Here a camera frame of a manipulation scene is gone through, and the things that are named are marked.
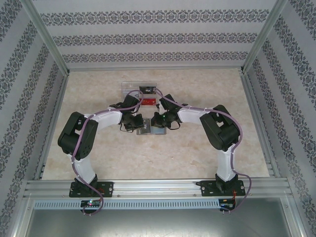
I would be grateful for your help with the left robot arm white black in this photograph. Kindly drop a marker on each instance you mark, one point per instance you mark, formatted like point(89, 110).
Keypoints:
point(74, 138)

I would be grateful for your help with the aluminium side rail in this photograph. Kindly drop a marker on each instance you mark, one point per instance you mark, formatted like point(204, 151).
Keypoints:
point(59, 98)
point(251, 98)

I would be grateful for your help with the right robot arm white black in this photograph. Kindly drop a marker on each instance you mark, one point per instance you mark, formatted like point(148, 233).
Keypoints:
point(219, 130)

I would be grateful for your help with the grey metal sheet panel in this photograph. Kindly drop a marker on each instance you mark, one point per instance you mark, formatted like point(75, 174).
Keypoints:
point(158, 222)

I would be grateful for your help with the aluminium rear rail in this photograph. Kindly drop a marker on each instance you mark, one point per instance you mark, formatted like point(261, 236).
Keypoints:
point(153, 68)

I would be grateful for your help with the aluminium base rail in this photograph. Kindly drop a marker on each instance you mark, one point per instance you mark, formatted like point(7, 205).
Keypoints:
point(153, 187)

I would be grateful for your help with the red card gold print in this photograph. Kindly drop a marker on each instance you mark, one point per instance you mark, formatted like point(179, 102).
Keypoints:
point(149, 101)

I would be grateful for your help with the black VIP card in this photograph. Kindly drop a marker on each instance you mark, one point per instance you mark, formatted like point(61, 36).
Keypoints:
point(146, 90)

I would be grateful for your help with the clear acrylic card tray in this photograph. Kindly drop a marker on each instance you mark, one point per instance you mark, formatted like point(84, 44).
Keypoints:
point(129, 86)

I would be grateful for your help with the aluminium frame post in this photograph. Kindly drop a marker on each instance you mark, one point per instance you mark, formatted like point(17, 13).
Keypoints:
point(264, 32)
point(44, 32)

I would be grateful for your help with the blue grey card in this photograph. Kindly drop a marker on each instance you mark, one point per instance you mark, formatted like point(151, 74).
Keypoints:
point(159, 131)

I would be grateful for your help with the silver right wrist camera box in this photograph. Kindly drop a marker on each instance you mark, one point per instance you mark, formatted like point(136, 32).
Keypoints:
point(162, 107)

